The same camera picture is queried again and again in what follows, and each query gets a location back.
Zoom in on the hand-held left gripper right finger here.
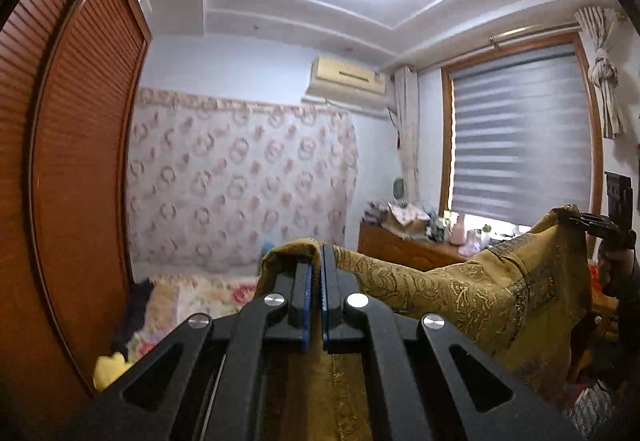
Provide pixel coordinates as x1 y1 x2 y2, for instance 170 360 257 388
321 244 586 441

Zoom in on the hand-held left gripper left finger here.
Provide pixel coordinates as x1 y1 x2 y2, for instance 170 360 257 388
60 260 312 441

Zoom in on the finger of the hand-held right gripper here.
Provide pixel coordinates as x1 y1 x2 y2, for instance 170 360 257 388
582 223 637 249
566 212 613 228

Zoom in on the brown patterned shirt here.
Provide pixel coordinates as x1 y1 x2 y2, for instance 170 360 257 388
255 204 591 441

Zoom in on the person's right hand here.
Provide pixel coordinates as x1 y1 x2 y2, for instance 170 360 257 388
597 241 638 297

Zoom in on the wooden sideboard cabinet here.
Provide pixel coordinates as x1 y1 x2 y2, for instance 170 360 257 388
357 221 471 272

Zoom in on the grey zebra window blind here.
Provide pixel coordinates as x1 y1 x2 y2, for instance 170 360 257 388
450 43 593 227

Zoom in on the floral blanket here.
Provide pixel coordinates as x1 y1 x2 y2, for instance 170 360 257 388
125 273 266 364

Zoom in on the open cardboard box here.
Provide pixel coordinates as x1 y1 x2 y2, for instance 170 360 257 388
380 203 431 239

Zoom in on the pink plastic bag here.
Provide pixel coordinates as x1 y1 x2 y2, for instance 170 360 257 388
459 231 483 256

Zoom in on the tied beige curtain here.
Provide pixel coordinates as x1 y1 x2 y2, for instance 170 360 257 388
392 66 421 216
575 7 628 139

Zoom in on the circle print sheer curtain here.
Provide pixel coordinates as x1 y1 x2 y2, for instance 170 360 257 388
125 87 358 272

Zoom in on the white mesh basket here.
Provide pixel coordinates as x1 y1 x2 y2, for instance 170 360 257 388
565 383 616 437

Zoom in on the curtain rod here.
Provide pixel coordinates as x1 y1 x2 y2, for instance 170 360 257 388
489 22 581 44

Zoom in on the yellow plush toy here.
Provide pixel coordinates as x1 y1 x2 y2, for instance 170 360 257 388
93 352 133 392

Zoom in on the beige air conditioner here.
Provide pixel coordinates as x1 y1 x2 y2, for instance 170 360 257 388
302 56 391 114

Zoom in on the wooden louvered wardrobe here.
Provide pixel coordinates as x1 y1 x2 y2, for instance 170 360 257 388
0 0 153 422

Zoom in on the wooden window frame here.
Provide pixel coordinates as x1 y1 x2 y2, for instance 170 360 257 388
440 33 606 242

